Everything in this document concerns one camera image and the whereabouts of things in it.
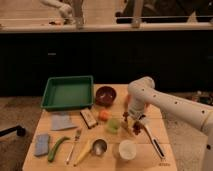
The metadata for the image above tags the dark red grape bunch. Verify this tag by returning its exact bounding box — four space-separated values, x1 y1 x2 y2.
123 112 142 135

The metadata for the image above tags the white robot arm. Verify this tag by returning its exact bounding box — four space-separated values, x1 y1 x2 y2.
127 76 213 171

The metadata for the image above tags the green plastic tray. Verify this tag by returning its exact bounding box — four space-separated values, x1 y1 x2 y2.
41 75 94 111

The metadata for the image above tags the orange bowl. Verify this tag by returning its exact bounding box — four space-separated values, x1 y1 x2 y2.
124 94 150 112

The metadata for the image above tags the green apple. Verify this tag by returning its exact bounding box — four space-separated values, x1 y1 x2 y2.
106 118 120 134

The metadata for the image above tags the small orange fruit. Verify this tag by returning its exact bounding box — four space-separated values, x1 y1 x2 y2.
98 110 110 121

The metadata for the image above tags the white paper cup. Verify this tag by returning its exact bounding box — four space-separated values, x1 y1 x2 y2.
113 139 137 161

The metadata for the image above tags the dark red bowl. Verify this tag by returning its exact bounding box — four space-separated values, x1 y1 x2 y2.
95 86 117 107

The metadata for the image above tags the dark chocolate bar box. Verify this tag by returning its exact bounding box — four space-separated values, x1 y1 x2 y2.
80 109 98 129

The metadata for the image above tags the small metal cup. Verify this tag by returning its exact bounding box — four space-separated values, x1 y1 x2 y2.
92 139 107 156

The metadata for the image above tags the yellow banana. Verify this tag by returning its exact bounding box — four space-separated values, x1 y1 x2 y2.
74 140 91 166

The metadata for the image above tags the grey folded cloth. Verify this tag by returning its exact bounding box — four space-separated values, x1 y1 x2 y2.
51 114 76 131

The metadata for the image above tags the green cucumber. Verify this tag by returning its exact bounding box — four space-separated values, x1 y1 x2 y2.
47 136 70 163

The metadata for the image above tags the blue sponge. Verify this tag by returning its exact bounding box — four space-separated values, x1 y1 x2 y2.
34 134 50 157

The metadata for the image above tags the black object at left edge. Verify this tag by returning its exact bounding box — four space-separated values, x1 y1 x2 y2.
0 125 26 137

